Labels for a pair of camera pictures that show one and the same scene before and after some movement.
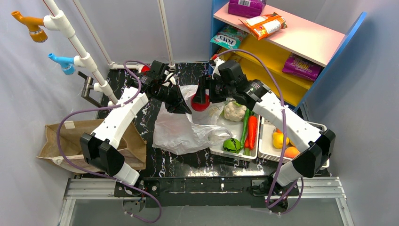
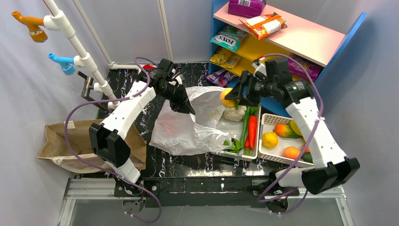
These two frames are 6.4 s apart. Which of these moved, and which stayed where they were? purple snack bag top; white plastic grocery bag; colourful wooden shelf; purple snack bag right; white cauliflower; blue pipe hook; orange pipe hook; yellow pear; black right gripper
Moved: white plastic grocery bag; black right gripper; yellow pear
Stayed: purple snack bag right; purple snack bag top; orange pipe hook; colourful wooden shelf; blue pipe hook; white cauliflower
